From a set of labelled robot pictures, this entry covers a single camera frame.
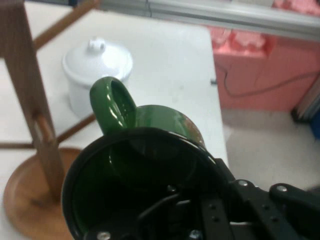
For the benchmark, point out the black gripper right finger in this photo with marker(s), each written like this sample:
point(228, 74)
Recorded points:
point(287, 215)

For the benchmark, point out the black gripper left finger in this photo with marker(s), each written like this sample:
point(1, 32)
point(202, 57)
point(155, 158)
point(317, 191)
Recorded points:
point(216, 220)

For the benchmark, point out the green enamel mug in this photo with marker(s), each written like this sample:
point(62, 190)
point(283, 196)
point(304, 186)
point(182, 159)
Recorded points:
point(155, 117)

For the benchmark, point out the blue plastic box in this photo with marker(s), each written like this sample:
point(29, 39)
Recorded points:
point(315, 128)

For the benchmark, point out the grey metal bar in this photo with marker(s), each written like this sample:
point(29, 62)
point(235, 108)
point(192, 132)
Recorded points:
point(311, 100)

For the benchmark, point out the white enamel pot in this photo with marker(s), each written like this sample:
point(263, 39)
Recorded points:
point(77, 100)

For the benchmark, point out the wooden mug tree stand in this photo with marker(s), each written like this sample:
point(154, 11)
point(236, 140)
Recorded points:
point(42, 155)

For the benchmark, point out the white pot lid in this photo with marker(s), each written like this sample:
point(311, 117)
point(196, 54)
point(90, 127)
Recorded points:
point(100, 62)

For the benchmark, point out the aluminium frame rail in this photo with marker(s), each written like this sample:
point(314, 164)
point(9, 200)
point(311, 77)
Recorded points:
point(225, 15)

